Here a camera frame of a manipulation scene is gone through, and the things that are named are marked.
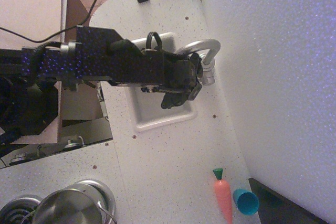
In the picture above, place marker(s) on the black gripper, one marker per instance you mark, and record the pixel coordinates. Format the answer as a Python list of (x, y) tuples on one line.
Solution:
[(181, 73)]

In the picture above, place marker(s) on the silver curved faucet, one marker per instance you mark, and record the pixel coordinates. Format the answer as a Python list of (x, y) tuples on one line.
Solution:
[(207, 60)]

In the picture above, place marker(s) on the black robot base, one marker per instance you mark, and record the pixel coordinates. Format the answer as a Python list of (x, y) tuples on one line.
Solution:
[(29, 115)]

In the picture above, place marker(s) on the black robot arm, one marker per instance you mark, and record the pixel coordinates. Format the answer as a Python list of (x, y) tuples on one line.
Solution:
[(100, 54)]

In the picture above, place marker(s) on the white recessed sink basin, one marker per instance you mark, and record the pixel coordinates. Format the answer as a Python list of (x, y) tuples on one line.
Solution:
[(146, 112)]

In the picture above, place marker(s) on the orange toy carrot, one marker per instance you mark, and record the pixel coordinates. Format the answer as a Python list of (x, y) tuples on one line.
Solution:
[(223, 195)]

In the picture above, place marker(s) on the teal plastic cup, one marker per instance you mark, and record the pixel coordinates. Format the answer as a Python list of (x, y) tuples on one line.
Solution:
[(246, 201)]

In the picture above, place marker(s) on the silver stove burner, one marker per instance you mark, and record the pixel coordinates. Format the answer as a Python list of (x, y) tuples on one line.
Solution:
[(102, 196), (20, 209)]

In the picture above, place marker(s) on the stainless steel pot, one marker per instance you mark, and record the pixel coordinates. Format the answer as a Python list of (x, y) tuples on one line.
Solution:
[(67, 205)]

